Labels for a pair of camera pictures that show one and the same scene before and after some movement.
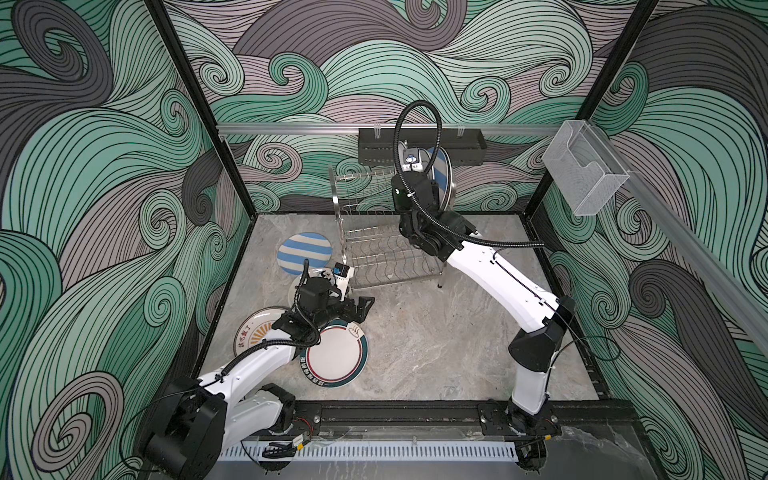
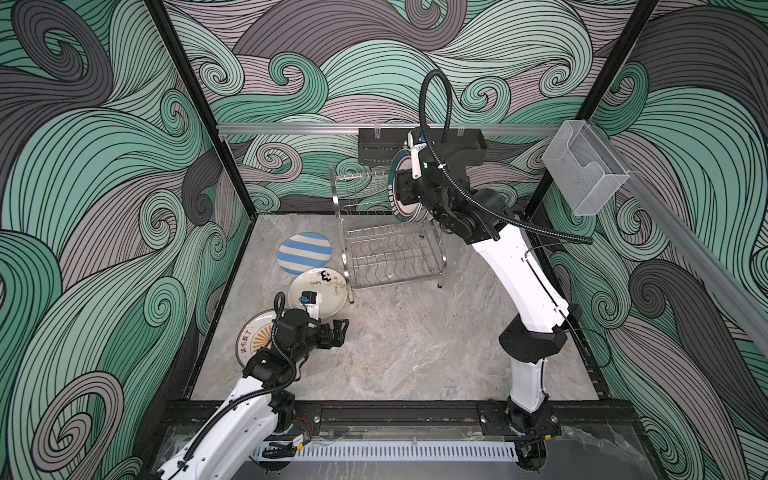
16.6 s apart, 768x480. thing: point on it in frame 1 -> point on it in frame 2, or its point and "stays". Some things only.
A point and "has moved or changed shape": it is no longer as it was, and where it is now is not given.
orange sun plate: x=255 y=327 stays
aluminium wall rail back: x=377 y=127 stays
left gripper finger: x=363 y=307 -> x=339 y=329
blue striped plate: x=294 y=249 stays
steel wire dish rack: x=372 y=243 stays
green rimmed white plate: x=339 y=358 has moved or changed shape
